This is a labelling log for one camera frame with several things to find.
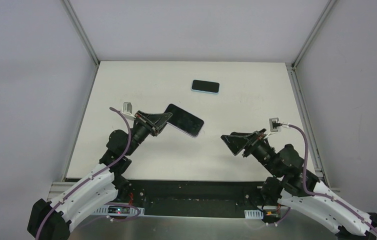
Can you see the left aluminium frame rail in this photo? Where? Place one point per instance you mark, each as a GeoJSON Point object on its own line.
{"type": "Point", "coordinates": [57, 188]}

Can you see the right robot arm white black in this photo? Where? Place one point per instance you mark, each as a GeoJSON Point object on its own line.
{"type": "Point", "coordinates": [297, 188]}

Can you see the aluminium frame rail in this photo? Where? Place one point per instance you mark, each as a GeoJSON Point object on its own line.
{"type": "Point", "coordinates": [314, 154]}
{"type": "Point", "coordinates": [57, 188]}

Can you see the right white cable duct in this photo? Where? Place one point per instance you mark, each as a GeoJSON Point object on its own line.
{"type": "Point", "coordinates": [254, 214]}

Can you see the black phone purple frame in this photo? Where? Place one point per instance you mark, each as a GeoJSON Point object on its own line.
{"type": "Point", "coordinates": [185, 120]}

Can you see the left controller board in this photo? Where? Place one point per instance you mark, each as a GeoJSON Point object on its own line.
{"type": "Point", "coordinates": [119, 210]}

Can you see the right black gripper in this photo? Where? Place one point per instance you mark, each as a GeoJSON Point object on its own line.
{"type": "Point", "coordinates": [251, 143]}

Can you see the right aluminium frame rail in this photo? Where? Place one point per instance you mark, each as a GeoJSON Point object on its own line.
{"type": "Point", "coordinates": [314, 154]}

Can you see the controller board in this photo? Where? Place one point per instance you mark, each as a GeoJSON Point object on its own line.
{"type": "Point", "coordinates": [119, 210]}
{"type": "Point", "coordinates": [271, 215]}

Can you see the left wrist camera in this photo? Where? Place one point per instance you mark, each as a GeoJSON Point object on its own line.
{"type": "Point", "coordinates": [127, 109]}

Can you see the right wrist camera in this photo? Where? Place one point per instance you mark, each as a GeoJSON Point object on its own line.
{"type": "Point", "coordinates": [274, 124]}

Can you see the left white cable duct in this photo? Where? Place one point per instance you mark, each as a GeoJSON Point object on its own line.
{"type": "Point", "coordinates": [103, 211]}

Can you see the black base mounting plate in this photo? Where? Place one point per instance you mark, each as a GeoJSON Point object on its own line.
{"type": "Point", "coordinates": [207, 199]}

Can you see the right controller board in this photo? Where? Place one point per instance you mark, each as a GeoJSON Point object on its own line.
{"type": "Point", "coordinates": [271, 215]}

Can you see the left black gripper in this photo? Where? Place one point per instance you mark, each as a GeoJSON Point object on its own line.
{"type": "Point", "coordinates": [147, 123]}

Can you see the black phone light blue case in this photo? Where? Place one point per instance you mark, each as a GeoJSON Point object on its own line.
{"type": "Point", "coordinates": [203, 86]}

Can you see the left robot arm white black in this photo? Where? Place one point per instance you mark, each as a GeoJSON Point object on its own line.
{"type": "Point", "coordinates": [56, 219]}

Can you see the white cable duct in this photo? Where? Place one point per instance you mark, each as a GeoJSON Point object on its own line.
{"type": "Point", "coordinates": [103, 211]}
{"type": "Point", "coordinates": [254, 214]}

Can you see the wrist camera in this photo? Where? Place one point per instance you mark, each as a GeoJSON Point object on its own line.
{"type": "Point", "coordinates": [127, 109]}
{"type": "Point", "coordinates": [274, 124]}

